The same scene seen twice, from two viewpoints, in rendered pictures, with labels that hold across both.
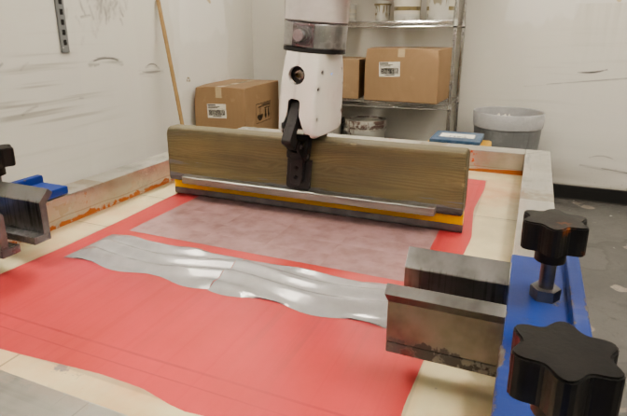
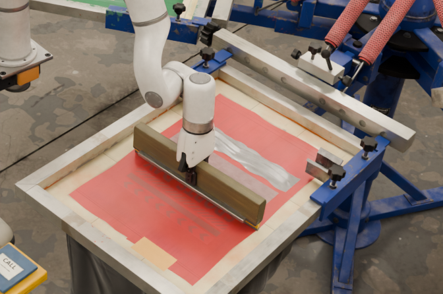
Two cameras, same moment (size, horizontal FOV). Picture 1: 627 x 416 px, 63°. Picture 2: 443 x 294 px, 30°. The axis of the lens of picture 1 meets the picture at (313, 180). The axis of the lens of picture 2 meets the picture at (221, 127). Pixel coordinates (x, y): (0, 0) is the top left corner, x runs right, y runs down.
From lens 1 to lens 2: 2.49 m
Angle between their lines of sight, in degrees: 124
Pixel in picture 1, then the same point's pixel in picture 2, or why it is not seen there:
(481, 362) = not seen: hidden behind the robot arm
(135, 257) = (272, 168)
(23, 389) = (286, 105)
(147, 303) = (265, 146)
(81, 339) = (282, 137)
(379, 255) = not seen: hidden behind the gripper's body
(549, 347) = (209, 51)
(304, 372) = (227, 113)
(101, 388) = (273, 122)
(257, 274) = (230, 147)
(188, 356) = (254, 124)
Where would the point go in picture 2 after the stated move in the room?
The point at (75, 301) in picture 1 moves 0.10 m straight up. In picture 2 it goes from (288, 153) to (295, 124)
